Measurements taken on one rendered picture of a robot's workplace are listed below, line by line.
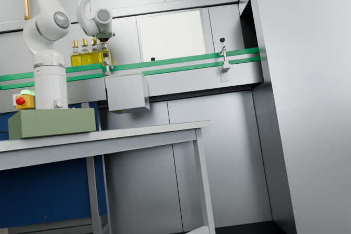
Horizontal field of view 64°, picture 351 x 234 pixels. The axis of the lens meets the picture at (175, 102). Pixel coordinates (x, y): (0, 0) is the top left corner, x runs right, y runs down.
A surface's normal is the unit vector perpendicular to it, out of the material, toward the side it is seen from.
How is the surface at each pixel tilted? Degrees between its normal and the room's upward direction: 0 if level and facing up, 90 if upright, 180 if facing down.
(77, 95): 90
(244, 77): 90
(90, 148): 90
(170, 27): 90
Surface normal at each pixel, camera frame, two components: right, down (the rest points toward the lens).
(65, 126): 0.62, -0.17
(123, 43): -0.01, -0.11
